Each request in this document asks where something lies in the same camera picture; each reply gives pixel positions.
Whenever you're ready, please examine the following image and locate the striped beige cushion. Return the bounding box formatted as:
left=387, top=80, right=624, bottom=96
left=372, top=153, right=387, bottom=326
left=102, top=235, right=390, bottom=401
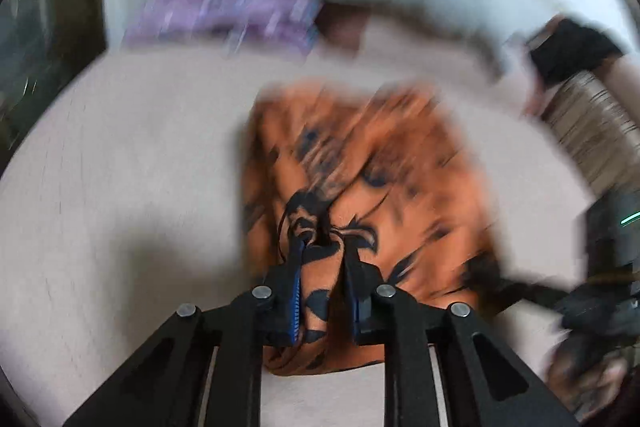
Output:
left=541, top=71, right=640, bottom=198

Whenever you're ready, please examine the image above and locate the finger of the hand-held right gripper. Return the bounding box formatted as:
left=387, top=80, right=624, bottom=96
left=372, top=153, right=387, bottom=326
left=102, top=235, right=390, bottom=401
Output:
left=466, top=253, right=572, bottom=314

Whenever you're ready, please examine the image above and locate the black cloth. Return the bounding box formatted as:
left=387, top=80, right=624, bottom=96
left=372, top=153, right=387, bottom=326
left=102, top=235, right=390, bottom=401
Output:
left=529, top=18, right=627, bottom=88

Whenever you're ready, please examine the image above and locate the orange black floral garment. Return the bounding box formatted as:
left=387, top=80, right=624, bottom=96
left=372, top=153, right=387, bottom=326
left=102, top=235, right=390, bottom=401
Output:
left=241, top=78, right=507, bottom=378

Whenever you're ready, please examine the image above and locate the pink bolster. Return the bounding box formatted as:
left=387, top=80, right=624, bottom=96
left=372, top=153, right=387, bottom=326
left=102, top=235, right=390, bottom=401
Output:
left=315, top=3, right=501, bottom=75

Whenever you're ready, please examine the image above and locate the purple floral garment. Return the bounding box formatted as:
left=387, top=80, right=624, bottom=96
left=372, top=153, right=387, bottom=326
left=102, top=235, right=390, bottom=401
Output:
left=121, top=0, right=325, bottom=56

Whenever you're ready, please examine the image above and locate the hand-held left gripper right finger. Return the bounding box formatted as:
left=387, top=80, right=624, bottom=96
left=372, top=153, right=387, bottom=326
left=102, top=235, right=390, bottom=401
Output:
left=342, top=243, right=581, bottom=427

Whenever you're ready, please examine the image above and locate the wooden door with patterned glass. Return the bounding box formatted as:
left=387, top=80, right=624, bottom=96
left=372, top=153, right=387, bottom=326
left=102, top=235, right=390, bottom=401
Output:
left=0, top=0, right=110, bottom=168

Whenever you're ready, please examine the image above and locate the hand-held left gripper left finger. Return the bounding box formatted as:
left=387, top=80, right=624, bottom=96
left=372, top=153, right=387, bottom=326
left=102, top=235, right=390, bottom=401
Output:
left=62, top=237, right=307, bottom=427

